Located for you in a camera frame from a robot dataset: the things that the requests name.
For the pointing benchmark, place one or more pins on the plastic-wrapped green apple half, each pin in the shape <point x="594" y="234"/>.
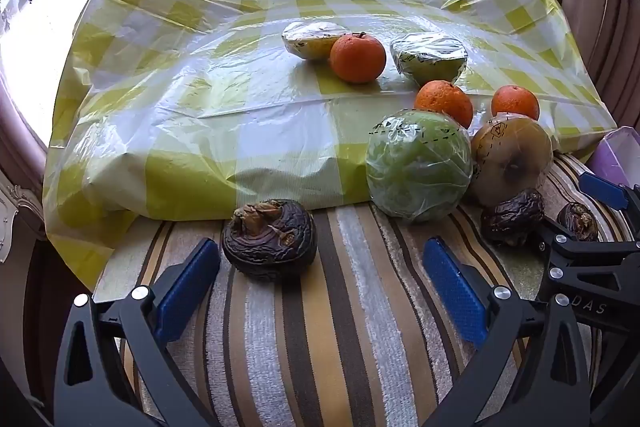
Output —
<point x="427" y="57"/>

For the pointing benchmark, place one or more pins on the large dark wrinkled fruit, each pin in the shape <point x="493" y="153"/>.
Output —
<point x="270" y="242"/>

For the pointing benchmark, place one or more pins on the purple-rimmed white cardboard box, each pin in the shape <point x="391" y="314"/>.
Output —
<point x="617" y="152"/>

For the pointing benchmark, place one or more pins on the large orange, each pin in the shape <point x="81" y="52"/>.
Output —
<point x="357" y="59"/>

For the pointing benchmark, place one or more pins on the small orange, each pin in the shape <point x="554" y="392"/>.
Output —
<point x="445" y="99"/>
<point x="515" y="101"/>

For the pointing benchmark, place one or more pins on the plastic-wrapped whole green apple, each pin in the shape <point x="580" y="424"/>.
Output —
<point x="417" y="167"/>

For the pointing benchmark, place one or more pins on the white ornate frame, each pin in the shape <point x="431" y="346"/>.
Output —
<point x="17" y="212"/>

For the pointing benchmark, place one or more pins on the striped brown cloth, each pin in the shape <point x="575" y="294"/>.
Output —
<point x="320" y="332"/>

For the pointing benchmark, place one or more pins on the yellow checked plastic cover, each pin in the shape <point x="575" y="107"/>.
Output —
<point x="200" y="107"/>

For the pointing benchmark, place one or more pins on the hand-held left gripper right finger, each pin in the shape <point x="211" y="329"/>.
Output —
<point x="455" y="292"/>

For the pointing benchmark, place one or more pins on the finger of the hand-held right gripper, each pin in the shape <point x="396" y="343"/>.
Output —
<point x="605" y="193"/>
<point x="575" y="257"/>

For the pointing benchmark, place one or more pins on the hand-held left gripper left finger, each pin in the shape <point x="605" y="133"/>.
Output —
<point x="185" y="292"/>

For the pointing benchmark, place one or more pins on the plastic-wrapped browned apple half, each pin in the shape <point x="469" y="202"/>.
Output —
<point x="512" y="162"/>
<point x="307" y="39"/>

